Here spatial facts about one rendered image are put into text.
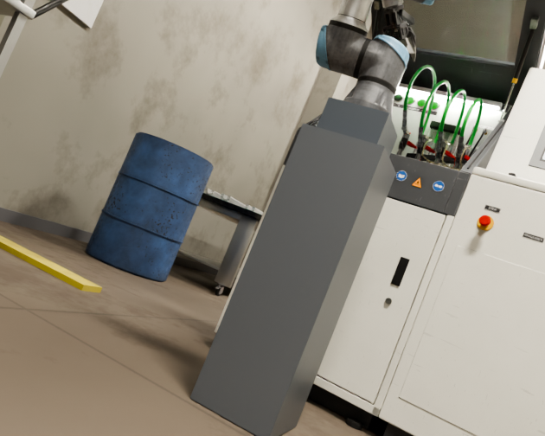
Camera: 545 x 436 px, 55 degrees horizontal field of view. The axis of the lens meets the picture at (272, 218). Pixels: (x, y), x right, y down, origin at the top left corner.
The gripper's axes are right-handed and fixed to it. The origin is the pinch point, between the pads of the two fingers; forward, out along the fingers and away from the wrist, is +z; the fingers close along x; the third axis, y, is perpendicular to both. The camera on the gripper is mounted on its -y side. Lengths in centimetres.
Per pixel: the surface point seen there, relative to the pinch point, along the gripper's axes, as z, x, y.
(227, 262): 138, -188, -50
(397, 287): 66, 10, 57
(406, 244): 55, 11, 46
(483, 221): 49, 35, 39
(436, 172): 35.6, 17.6, 27.9
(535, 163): 46, 43, -4
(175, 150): 36, -167, -19
